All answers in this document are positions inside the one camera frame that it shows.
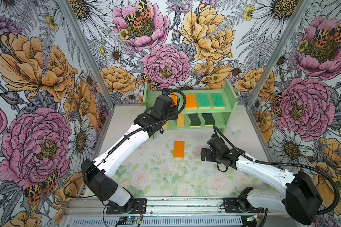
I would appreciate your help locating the light green wooden shelf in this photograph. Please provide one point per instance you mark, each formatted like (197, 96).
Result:
(222, 116)

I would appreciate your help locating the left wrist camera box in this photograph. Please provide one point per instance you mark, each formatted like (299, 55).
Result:
(166, 92)

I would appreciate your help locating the orange scrub sponge top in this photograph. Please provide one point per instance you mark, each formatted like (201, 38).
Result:
(190, 101)

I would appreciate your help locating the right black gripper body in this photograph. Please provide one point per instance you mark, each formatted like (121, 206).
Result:
(210, 156)

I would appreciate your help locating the light green scrub sponge bottom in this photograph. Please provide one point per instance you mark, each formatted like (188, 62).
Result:
(203, 101)

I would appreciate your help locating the yellow cellulose sponge back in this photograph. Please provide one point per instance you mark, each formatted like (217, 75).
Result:
(165, 126)

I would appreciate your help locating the white slotted cable duct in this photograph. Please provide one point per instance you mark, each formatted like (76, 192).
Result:
(188, 221)

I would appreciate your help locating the yellow cellulose sponge front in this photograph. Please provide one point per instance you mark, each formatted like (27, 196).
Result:
(180, 123)

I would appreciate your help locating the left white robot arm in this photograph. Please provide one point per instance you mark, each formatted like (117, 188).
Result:
(97, 174)

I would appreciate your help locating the light green scrub sponge top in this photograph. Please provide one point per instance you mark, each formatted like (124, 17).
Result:
(217, 101)

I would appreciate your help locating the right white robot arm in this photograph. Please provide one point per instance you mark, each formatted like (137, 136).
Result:
(295, 194)

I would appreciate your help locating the orange scrub sponge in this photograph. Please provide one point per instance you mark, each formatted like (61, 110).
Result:
(190, 101)
(174, 99)
(178, 151)

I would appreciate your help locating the aluminium corner post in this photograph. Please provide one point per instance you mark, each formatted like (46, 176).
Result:
(81, 40)
(283, 41)

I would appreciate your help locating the right aluminium corner post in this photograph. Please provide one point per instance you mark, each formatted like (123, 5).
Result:
(283, 41)

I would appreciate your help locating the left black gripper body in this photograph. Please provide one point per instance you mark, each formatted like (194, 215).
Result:
(172, 110)

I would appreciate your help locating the dark green scrub sponge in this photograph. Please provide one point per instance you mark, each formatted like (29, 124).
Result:
(195, 121)
(209, 119)

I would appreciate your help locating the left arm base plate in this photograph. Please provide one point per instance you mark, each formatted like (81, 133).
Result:
(133, 206)

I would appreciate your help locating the aluminium front rail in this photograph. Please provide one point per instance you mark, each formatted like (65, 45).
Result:
(163, 206)

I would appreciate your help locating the light green scrub sponge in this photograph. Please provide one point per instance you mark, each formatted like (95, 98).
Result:
(217, 101)
(203, 101)

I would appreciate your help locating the orange scrub sponge bottom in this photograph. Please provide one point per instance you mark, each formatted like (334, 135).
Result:
(174, 99)

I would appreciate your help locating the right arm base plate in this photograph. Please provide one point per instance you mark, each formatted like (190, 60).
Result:
(234, 205)

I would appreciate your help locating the yellow cellulose sponge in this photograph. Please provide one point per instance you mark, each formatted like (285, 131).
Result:
(165, 126)
(180, 123)

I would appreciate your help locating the left aluminium corner post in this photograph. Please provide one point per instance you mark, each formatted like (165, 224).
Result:
(81, 40)

